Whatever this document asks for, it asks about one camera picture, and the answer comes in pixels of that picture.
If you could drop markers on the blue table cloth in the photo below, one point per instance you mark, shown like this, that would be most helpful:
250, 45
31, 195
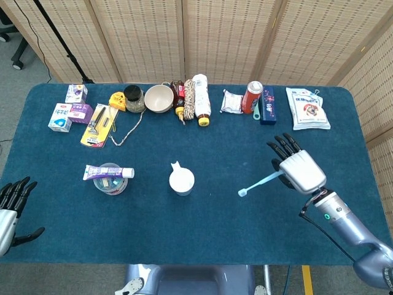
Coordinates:
196, 227

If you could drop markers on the white printed bag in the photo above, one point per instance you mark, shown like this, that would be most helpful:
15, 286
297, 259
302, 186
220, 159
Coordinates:
308, 109

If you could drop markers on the dark blue box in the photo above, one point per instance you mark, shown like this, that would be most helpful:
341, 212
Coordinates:
269, 106

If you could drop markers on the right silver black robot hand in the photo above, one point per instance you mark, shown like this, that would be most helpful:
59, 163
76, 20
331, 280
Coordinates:
302, 170

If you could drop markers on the purple box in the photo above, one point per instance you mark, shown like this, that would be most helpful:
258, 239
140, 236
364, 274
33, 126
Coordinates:
80, 114

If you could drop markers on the black office chair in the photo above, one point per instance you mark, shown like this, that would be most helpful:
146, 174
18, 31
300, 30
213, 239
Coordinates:
18, 52

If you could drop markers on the bamboo folding screen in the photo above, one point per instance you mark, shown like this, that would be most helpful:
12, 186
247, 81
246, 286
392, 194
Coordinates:
227, 40

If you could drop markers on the beige bowl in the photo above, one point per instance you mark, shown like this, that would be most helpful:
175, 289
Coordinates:
158, 98

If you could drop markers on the red drink can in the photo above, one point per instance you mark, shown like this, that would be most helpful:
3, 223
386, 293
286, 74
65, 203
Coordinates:
251, 98

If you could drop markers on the purple white toothpaste tube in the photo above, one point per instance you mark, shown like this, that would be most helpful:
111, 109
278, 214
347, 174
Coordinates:
104, 172

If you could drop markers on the razor in yellow package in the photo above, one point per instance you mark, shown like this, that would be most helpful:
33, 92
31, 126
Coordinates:
98, 126

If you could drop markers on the white paper cup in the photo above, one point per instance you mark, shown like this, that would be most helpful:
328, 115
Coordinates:
181, 181

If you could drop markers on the light blue toothbrush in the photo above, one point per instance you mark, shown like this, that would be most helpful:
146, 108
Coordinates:
258, 183

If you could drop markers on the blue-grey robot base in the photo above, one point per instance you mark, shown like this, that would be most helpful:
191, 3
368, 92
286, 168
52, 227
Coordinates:
190, 279

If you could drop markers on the brown sauce bottle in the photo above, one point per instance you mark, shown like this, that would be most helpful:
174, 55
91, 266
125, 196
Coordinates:
177, 98

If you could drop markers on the clear round container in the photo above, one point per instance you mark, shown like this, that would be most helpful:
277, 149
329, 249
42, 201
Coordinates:
111, 187

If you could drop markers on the small white purple carton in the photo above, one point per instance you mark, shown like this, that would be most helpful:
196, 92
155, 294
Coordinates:
75, 93

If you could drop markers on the glass jar with black lid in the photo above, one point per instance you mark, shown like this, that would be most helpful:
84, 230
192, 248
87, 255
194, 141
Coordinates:
134, 98

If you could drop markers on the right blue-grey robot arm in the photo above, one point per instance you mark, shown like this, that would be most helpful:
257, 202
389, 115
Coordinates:
353, 227

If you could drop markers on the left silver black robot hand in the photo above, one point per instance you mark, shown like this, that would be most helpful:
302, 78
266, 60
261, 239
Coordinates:
7, 221

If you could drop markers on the white snack packet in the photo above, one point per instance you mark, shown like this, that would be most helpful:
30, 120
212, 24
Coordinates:
231, 102

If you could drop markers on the white blue carton box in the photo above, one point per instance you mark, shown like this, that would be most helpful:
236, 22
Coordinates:
59, 118

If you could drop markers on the metal table leg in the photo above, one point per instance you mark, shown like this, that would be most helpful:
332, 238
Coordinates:
267, 279

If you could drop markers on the yellow tape measure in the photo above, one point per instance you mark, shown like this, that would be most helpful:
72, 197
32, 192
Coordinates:
118, 100

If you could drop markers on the teal plastic opener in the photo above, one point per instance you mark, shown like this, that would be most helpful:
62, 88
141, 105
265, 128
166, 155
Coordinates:
256, 115

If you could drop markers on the white bottle with yellow cap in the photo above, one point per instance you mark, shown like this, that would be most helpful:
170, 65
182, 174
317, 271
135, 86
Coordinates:
202, 98

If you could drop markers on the black tripod stand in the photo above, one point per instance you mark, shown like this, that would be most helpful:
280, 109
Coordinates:
66, 50

